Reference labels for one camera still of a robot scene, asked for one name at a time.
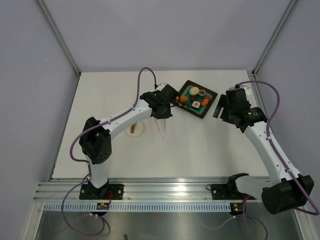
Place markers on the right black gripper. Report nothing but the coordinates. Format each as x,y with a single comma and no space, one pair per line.
222,102

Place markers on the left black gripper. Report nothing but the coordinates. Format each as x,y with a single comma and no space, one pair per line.
164,115

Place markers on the orange carrot piece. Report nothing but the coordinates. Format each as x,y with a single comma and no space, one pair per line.
205,101

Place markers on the clear plastic tongs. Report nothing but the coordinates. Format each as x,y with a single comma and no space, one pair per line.
161,127

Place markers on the sushi roll piece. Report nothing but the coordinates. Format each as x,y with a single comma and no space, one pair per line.
196,104

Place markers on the white round bun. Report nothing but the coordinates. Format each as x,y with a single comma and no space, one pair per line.
194,91

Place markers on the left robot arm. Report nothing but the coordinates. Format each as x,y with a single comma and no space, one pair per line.
96,138

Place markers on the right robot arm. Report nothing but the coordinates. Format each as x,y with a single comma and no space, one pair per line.
287,188

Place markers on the small sauce dish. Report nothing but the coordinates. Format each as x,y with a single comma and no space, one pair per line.
202,93

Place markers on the orange fried shrimp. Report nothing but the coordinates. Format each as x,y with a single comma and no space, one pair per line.
181,100

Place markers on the dark square teal plate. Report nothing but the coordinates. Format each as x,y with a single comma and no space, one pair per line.
202,111

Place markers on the white round lid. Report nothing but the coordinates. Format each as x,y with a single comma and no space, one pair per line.
140,127

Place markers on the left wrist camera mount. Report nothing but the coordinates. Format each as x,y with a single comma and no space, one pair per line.
161,85

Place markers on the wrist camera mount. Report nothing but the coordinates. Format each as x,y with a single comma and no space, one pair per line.
161,85
247,89

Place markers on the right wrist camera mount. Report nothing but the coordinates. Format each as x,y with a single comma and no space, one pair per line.
247,89

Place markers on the brown handle on lid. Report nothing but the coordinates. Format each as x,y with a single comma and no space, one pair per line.
132,128

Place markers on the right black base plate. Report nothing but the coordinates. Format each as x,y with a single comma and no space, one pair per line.
222,191

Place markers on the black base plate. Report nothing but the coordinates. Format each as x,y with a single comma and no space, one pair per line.
110,191
222,191

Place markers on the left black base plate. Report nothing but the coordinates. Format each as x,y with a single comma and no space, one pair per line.
110,191

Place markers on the right aluminium frame post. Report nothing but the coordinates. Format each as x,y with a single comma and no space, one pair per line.
274,36

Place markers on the aluminium frame post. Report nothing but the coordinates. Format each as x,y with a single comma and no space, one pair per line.
274,36
44,9

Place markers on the aluminium rail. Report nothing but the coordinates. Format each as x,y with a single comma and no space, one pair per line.
156,189

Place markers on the left aluminium frame post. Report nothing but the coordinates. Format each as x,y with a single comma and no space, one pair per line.
44,9

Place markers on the white slotted cable duct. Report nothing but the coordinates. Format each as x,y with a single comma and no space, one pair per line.
139,207

